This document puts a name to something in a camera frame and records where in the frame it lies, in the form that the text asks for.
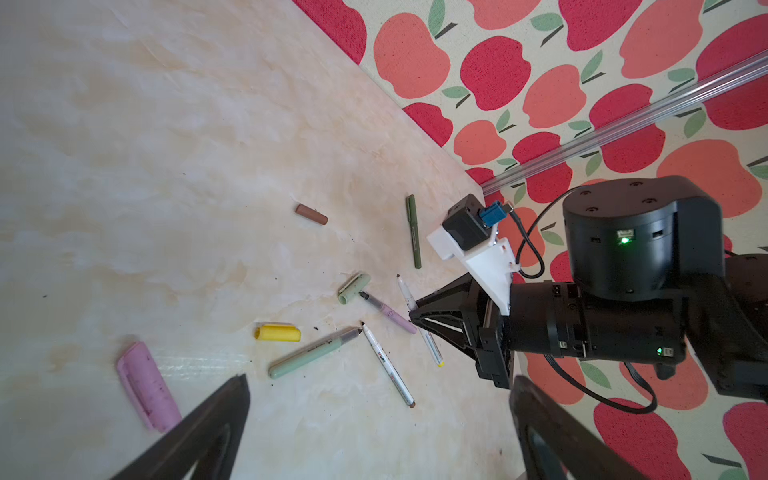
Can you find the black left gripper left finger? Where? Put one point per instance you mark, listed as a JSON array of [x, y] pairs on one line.
[[204, 444]]

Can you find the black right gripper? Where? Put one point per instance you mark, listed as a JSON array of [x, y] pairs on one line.
[[559, 320]]

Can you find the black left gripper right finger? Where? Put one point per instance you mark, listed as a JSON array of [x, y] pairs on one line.
[[555, 445]]

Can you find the pink pen cap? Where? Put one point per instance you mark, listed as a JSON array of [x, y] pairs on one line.
[[146, 389]]

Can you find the yellow pen cap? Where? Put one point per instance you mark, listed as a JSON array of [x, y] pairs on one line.
[[277, 332]]

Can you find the dark green pen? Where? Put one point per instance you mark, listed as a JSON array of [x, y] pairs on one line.
[[412, 218]]

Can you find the brown pen cap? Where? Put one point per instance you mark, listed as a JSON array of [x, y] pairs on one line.
[[311, 214]]

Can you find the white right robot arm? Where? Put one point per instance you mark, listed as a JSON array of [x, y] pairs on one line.
[[650, 278]]

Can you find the purple pen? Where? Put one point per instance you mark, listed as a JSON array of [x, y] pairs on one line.
[[389, 313]]

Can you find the white brown-tipped pen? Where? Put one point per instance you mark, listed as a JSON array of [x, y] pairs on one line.
[[389, 368]]

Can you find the light green pen cap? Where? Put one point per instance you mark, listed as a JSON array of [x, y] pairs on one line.
[[352, 288]]

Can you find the light green pen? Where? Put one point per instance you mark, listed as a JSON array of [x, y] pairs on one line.
[[311, 353]]

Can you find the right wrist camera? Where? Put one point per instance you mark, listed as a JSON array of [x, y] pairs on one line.
[[469, 233]]

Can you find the aluminium right rear corner post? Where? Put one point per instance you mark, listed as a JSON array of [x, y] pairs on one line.
[[723, 82]]

